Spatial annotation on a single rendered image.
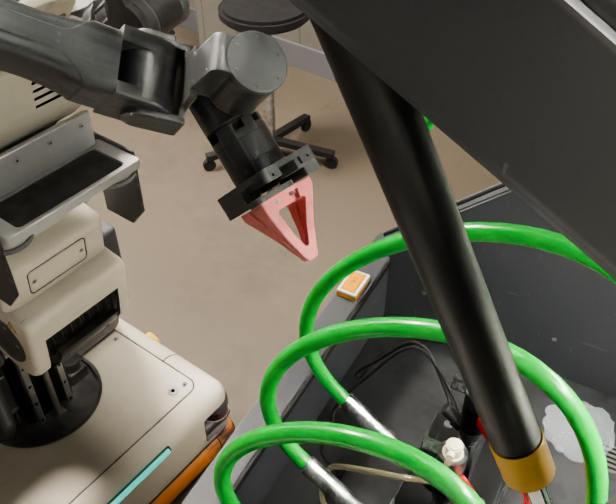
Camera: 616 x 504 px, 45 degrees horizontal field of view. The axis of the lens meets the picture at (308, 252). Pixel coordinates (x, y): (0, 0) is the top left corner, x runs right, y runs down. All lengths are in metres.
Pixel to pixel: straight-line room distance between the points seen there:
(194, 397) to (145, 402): 0.11
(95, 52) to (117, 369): 1.30
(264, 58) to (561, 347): 0.66
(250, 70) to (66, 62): 0.15
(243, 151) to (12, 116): 0.53
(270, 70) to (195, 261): 1.94
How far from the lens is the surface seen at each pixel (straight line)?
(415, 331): 0.49
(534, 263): 1.04
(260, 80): 0.65
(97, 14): 1.23
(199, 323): 2.35
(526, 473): 0.28
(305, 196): 0.73
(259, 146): 0.71
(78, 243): 1.34
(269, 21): 2.60
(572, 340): 1.12
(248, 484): 0.92
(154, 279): 2.52
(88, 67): 0.67
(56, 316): 1.33
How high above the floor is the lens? 1.69
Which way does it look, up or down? 41 degrees down
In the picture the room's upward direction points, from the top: straight up
